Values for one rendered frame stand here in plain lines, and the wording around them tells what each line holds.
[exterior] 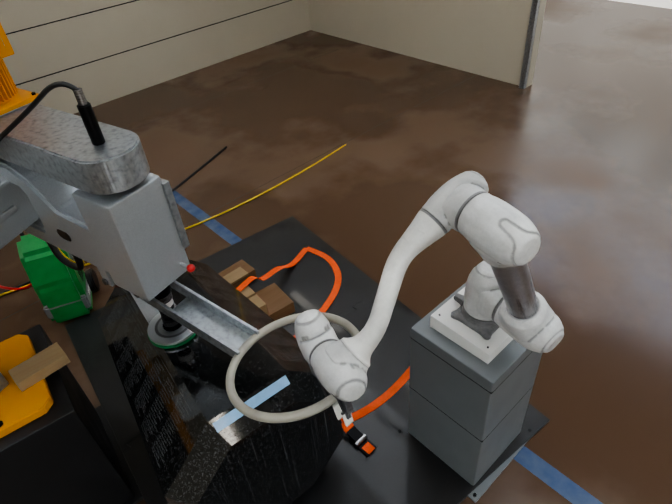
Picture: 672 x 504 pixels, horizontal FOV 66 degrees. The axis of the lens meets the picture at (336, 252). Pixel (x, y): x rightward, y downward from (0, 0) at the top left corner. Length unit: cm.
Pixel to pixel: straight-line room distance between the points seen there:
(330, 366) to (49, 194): 131
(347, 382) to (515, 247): 53
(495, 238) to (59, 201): 156
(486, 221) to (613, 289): 244
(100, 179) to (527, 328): 144
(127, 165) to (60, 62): 522
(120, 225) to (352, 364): 91
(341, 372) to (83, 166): 99
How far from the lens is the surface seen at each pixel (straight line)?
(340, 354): 132
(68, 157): 179
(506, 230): 135
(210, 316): 206
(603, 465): 291
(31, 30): 679
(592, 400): 311
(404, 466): 271
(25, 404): 240
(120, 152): 172
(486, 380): 204
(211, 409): 200
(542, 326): 186
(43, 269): 370
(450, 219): 144
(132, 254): 187
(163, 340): 224
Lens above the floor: 241
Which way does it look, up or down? 40 degrees down
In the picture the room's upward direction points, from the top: 6 degrees counter-clockwise
